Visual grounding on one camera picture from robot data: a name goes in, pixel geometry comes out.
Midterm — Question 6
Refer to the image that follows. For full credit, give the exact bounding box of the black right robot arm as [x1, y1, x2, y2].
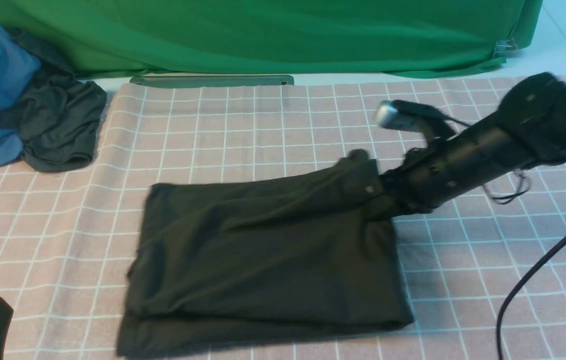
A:
[376, 72, 566, 217]

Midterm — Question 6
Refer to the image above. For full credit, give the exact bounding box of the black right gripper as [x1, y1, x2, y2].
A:
[380, 135, 504, 218]

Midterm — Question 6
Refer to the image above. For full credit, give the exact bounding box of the dark gray crumpled garment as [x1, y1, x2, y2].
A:
[0, 28, 108, 173]

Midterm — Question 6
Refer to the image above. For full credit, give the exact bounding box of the clear binder clip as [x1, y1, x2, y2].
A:
[493, 38, 519, 59]

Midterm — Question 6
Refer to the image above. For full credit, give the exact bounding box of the dark gray long-sleeve shirt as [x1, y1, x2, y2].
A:
[116, 150, 414, 359]

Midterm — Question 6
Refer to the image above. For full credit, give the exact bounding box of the green backdrop cloth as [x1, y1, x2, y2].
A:
[0, 0, 542, 79]

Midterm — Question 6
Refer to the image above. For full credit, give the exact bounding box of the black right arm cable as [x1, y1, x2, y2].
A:
[495, 205, 566, 360]

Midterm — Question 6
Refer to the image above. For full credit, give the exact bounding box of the pink checkered tablecloth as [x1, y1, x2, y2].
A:
[0, 78, 566, 360]

